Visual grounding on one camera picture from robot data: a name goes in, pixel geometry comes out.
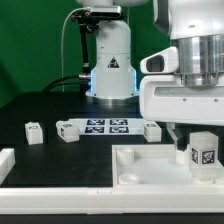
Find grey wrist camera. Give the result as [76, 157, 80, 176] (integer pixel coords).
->
[146, 55, 164, 72]

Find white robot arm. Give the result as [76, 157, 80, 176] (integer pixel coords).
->
[77, 0, 224, 128]

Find white U-shaped obstacle fence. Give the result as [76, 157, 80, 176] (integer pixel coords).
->
[0, 146, 224, 215]

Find black camera on stand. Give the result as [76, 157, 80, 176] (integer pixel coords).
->
[71, 6, 123, 74]

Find black cables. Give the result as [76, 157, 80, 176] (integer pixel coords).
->
[42, 74, 92, 93]

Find white cable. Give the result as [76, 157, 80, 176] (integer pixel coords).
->
[60, 7, 88, 93]

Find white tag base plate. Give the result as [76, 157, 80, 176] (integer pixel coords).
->
[68, 118, 144, 135]

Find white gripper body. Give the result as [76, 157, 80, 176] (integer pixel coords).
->
[139, 47, 224, 126]

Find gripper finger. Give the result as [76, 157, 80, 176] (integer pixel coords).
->
[166, 123, 183, 150]

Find white square table top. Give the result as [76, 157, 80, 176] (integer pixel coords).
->
[112, 144, 224, 186]

